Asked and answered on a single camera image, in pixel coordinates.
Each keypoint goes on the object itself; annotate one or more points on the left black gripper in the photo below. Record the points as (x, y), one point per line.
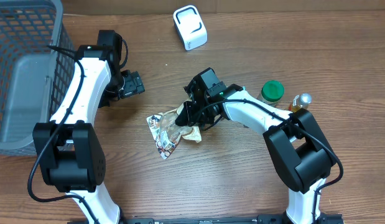
(135, 83)

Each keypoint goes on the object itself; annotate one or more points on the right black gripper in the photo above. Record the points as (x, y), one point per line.
(192, 120)

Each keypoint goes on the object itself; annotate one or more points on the brown Pantree snack pouch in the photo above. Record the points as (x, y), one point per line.
(167, 134)

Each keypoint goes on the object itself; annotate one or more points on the green lid jar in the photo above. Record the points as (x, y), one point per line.
(271, 92)

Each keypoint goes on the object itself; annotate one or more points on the yellow oil bottle silver cap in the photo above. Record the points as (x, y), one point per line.
(300, 101)

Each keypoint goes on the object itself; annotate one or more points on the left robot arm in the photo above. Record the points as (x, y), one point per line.
(70, 161)

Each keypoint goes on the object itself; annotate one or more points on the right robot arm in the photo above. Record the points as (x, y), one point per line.
(299, 150)

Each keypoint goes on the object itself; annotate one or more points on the white barcode scanner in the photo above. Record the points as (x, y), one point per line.
(190, 27)

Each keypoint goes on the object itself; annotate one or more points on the grey plastic mesh basket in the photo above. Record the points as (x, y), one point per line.
(33, 78)

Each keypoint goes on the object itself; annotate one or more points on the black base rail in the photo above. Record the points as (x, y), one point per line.
(204, 221)

